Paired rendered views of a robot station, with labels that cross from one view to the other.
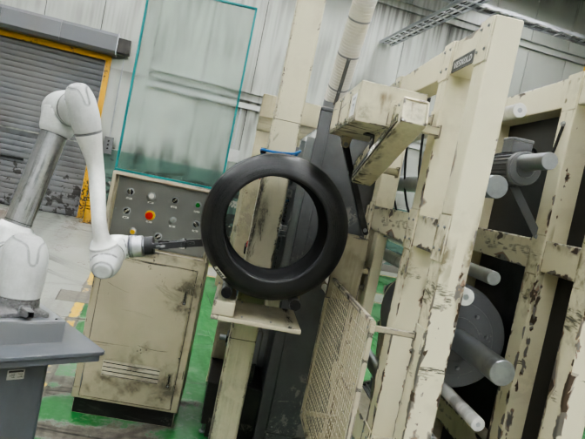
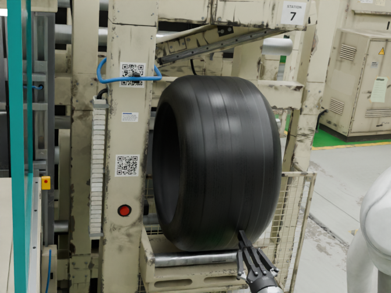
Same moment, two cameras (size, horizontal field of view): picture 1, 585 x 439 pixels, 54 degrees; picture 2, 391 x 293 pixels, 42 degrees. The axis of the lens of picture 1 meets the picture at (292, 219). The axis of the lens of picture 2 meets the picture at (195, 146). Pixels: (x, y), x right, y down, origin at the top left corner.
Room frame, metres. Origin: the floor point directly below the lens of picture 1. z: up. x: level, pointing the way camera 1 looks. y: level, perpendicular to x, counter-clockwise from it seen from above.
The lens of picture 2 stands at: (2.79, 1.67, 1.85)
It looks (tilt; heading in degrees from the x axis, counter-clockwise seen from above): 20 degrees down; 258
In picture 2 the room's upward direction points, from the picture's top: 6 degrees clockwise
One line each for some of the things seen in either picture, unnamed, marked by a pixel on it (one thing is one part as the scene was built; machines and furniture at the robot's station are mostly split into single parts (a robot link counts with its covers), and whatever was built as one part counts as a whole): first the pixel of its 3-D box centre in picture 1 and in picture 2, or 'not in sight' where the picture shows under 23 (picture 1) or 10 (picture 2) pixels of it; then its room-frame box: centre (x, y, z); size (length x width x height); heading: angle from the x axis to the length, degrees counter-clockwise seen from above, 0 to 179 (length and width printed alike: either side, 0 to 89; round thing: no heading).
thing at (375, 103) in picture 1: (372, 117); (221, 2); (2.35, -0.23, 1.71); 0.61 x 0.25 x 0.15; 6
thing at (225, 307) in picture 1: (225, 299); (196, 273); (2.43, 0.21, 0.84); 0.36 x 0.09 x 0.06; 6
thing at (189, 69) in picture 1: (185, 89); (22, 0); (2.93, 0.66, 1.75); 0.55 x 0.02 x 0.95; 96
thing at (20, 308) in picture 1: (17, 304); not in sight; (2.01, 0.90, 0.76); 0.22 x 0.18 x 0.06; 49
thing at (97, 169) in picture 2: not in sight; (98, 170); (2.78, 0.16, 1.19); 0.05 x 0.04 x 0.48; 96
